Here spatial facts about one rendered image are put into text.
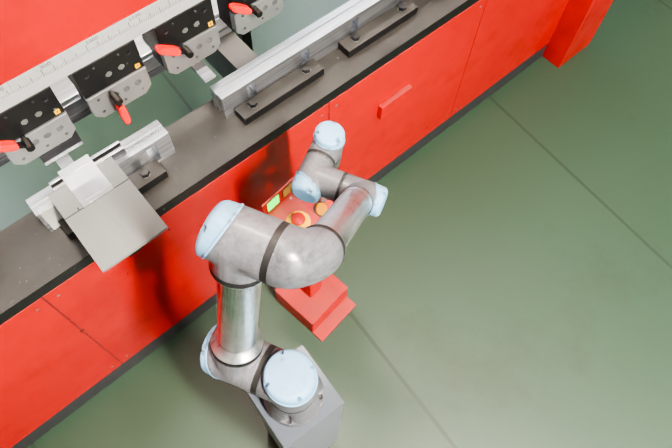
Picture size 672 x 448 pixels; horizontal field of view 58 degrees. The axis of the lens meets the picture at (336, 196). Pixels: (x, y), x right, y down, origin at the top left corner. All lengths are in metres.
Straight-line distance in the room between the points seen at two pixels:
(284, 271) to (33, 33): 0.65
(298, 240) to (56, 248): 0.86
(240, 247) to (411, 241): 1.61
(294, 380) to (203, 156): 0.71
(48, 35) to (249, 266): 0.60
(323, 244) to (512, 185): 1.84
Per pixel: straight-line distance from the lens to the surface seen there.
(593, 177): 2.98
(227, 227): 1.06
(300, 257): 1.04
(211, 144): 1.79
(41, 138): 1.48
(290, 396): 1.37
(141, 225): 1.56
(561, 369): 2.57
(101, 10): 1.35
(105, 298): 1.94
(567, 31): 3.15
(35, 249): 1.77
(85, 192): 1.64
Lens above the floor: 2.35
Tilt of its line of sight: 62 degrees down
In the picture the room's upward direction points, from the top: 3 degrees clockwise
